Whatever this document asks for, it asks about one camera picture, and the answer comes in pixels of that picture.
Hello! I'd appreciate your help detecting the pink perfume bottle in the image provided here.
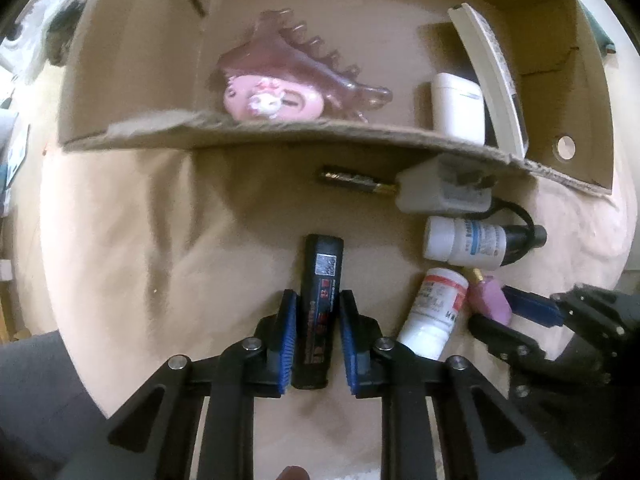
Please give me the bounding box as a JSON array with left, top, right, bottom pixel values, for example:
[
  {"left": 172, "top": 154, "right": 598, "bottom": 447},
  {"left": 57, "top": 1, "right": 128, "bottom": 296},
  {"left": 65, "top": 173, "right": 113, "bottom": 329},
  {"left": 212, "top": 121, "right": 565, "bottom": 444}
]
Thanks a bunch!
[{"left": 463, "top": 268, "right": 512, "bottom": 326}]

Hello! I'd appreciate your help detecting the white pill bottle red label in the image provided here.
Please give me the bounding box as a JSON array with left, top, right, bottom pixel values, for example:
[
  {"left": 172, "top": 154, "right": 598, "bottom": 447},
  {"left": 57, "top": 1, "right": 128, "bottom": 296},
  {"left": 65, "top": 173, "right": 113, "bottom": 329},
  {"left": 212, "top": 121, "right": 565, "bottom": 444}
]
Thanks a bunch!
[{"left": 397, "top": 268, "right": 469, "bottom": 360}]

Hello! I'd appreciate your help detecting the black rectangular battery pack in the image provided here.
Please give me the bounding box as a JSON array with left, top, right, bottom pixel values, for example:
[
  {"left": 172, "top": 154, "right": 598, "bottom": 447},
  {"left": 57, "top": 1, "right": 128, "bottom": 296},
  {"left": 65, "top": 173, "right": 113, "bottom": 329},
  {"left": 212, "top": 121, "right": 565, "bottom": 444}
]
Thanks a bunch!
[{"left": 292, "top": 234, "right": 344, "bottom": 390}]

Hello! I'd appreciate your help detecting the white pill bottle blue label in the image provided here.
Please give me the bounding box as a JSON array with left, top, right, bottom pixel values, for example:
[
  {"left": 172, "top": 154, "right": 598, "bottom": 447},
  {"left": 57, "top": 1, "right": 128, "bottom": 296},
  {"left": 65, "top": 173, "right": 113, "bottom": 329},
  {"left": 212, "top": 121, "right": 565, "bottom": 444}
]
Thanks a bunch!
[{"left": 423, "top": 216, "right": 506, "bottom": 271}]

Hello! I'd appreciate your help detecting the white power adapter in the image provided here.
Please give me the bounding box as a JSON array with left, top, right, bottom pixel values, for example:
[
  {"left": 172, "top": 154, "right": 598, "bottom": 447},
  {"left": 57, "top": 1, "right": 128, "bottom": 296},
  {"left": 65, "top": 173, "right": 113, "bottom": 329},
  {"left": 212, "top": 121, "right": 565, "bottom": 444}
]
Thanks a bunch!
[{"left": 395, "top": 154, "right": 497, "bottom": 216}]

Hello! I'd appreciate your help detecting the white remote control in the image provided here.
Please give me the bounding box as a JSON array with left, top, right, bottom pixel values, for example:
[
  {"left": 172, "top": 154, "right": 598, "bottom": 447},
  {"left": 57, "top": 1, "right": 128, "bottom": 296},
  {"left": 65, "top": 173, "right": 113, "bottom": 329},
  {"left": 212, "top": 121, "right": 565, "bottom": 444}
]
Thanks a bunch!
[{"left": 448, "top": 2, "right": 528, "bottom": 159}]

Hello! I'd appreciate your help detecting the black gold AA battery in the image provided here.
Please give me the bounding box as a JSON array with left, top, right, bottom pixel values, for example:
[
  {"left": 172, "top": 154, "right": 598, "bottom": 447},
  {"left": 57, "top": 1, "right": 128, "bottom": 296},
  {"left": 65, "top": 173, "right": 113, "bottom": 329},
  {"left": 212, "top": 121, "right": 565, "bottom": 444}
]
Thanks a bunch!
[{"left": 317, "top": 166, "right": 397, "bottom": 196}]

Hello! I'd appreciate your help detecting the small white case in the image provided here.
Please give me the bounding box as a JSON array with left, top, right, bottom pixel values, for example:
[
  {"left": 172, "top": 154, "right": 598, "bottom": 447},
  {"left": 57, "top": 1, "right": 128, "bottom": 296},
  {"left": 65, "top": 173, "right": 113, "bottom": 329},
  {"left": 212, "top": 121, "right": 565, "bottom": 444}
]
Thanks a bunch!
[{"left": 431, "top": 73, "right": 486, "bottom": 145}]

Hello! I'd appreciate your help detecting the pink pig face toy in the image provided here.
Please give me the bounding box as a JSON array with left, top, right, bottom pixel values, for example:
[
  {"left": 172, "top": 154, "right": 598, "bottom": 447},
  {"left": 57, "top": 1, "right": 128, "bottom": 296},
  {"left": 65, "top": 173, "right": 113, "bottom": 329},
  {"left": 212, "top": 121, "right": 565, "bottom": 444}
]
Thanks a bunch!
[{"left": 224, "top": 75, "right": 324, "bottom": 122}]

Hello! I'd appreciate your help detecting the maroon hair claw clip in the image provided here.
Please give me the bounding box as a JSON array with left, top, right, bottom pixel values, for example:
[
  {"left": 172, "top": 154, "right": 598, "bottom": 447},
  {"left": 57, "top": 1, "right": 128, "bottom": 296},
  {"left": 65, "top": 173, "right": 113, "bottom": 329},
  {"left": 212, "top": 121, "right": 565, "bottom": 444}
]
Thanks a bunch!
[{"left": 217, "top": 9, "right": 393, "bottom": 122}]

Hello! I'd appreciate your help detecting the brown cardboard box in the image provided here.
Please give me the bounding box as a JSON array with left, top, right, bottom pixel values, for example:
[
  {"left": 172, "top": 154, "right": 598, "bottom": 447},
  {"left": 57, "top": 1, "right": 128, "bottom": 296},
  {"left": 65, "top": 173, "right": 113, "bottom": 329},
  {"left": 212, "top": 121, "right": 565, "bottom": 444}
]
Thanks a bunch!
[{"left": 58, "top": 0, "right": 614, "bottom": 194}]

